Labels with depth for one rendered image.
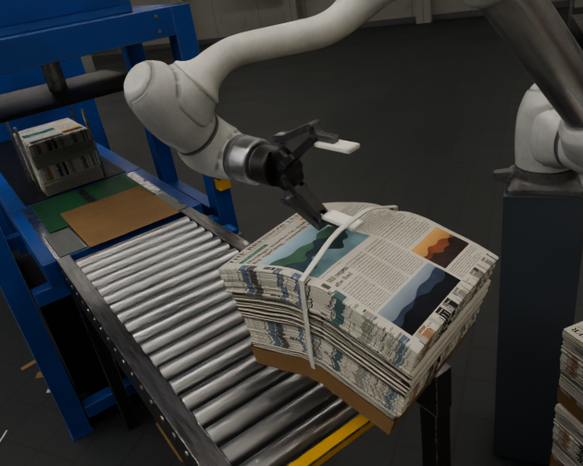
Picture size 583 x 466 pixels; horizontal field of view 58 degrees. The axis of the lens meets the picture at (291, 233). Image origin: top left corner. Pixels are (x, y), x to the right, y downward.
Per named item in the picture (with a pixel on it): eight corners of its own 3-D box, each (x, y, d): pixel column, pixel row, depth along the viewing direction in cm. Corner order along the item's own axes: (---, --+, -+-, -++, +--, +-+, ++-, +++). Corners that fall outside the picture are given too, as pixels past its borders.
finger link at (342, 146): (325, 141, 89) (325, 136, 88) (360, 147, 85) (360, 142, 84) (314, 147, 87) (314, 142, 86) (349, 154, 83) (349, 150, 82)
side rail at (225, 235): (452, 405, 122) (452, 365, 117) (437, 417, 120) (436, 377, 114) (197, 231, 224) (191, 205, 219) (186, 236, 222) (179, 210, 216)
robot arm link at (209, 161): (241, 193, 106) (202, 161, 96) (192, 177, 115) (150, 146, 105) (266, 147, 108) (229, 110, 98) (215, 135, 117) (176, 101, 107)
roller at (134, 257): (210, 238, 201) (207, 226, 199) (89, 290, 180) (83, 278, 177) (204, 234, 205) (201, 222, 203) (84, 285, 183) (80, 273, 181)
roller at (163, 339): (288, 290, 162) (286, 276, 159) (144, 366, 140) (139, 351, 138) (279, 284, 165) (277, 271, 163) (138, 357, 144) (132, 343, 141)
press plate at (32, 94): (151, 86, 202) (149, 79, 201) (-2, 128, 177) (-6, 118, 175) (106, 75, 244) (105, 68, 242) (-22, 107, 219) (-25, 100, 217)
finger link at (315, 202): (280, 175, 95) (278, 179, 96) (321, 223, 94) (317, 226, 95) (294, 166, 97) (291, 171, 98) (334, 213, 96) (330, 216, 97)
